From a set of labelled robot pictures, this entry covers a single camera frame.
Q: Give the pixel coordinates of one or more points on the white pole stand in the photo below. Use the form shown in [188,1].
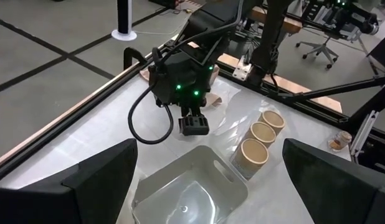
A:
[124,31]

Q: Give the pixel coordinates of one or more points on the clear plastic bin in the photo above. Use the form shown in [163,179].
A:
[242,169]

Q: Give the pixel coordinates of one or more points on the black clamp hook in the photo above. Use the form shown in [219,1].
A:
[130,53]

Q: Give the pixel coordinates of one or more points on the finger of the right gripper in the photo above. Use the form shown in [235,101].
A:
[187,126]
[201,126]

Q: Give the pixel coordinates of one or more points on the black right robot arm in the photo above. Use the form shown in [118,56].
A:
[211,18]

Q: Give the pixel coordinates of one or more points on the grey office chair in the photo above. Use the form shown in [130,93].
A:
[320,51]

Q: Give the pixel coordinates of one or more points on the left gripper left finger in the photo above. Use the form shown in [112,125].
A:
[86,193]

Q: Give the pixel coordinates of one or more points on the black aluminium table frame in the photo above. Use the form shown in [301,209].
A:
[304,104]

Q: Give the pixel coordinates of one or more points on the silver aluminium extrusion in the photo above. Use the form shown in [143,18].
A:
[365,133]

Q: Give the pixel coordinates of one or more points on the black rig strut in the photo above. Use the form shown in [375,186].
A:
[335,90]

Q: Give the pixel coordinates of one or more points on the jar with bamboo lid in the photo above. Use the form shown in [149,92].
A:
[273,119]
[251,154]
[261,132]

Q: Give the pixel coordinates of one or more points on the silver mounting bracket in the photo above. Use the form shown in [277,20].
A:
[242,70]

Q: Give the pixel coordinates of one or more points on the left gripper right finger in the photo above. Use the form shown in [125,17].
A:
[342,193]

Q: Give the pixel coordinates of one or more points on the grey plastic bin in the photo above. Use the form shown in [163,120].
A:
[186,193]

